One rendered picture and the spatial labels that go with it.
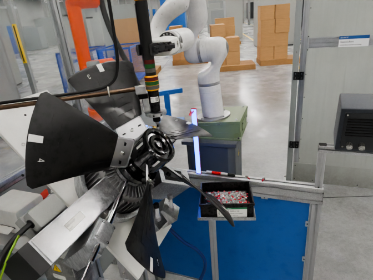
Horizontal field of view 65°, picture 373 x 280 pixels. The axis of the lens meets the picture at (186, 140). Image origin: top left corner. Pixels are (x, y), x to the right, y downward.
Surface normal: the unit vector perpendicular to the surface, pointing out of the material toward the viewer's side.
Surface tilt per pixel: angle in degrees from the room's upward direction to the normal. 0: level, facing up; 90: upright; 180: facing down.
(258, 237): 90
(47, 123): 74
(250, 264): 90
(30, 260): 50
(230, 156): 90
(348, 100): 15
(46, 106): 68
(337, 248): 0
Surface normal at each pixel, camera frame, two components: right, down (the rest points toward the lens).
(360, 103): -0.18, -0.78
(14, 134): 0.66, -0.54
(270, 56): -0.07, 0.40
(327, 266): -0.08, -0.91
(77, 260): -0.16, 0.58
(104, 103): 0.11, -0.22
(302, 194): -0.36, 0.40
